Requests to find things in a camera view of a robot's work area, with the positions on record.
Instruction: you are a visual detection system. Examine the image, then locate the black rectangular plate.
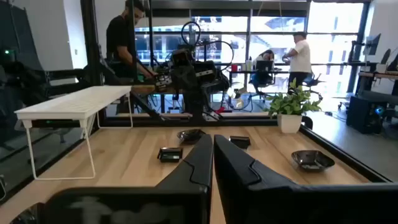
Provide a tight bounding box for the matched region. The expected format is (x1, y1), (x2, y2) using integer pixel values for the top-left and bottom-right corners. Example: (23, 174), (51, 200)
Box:
(156, 146), (184, 164)

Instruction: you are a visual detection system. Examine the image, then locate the black computer tower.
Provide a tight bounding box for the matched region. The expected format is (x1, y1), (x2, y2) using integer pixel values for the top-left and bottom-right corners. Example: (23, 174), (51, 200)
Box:
(345, 95), (389, 135)

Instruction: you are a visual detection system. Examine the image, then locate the black office chair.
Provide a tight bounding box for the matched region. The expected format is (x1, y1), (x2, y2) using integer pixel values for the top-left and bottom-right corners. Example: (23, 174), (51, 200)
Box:
(302, 72), (325, 101)

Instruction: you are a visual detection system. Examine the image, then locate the black rig post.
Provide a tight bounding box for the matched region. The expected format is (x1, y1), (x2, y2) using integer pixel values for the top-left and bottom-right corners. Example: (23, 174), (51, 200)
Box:
(79, 0), (105, 90)

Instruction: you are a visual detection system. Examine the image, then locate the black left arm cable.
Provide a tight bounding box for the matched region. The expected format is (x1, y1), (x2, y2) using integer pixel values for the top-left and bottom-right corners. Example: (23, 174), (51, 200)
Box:
(180, 21), (234, 74)

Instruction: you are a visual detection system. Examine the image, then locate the black wavy square plate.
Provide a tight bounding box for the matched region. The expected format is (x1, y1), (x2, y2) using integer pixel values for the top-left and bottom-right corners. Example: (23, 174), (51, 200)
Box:
(290, 149), (336, 173)

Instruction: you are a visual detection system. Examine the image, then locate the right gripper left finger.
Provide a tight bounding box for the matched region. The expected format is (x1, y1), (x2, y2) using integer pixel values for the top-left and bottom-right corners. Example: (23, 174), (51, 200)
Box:
(40, 133), (215, 224)

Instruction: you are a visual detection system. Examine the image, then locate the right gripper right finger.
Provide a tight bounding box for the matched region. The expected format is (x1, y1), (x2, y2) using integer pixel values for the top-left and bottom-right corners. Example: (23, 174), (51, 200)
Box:
(213, 134), (398, 224)

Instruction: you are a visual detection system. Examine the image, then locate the wooden office desk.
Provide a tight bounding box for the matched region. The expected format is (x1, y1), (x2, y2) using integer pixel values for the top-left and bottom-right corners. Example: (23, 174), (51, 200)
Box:
(357, 70), (398, 97)

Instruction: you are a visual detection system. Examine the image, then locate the white metal frame leg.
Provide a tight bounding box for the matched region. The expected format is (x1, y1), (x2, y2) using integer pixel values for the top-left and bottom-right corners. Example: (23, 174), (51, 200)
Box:
(14, 85), (134, 181)

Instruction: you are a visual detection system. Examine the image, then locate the black table frame rail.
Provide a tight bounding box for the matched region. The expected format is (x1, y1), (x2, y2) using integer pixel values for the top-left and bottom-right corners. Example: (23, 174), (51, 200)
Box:
(0, 115), (391, 205)

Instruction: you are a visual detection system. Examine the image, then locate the black round scalloped plate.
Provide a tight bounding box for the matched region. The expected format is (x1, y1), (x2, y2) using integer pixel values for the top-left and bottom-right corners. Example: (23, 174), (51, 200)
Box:
(176, 128), (206, 146)

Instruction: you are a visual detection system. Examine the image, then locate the green plant in white pot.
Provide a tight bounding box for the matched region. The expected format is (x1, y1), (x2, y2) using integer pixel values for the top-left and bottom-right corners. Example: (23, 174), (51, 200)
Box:
(264, 77), (323, 134)

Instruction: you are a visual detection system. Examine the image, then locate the person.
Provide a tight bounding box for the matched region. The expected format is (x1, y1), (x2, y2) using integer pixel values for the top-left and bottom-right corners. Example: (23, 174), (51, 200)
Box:
(105, 0), (159, 85)
(281, 30), (313, 90)
(250, 49), (276, 94)

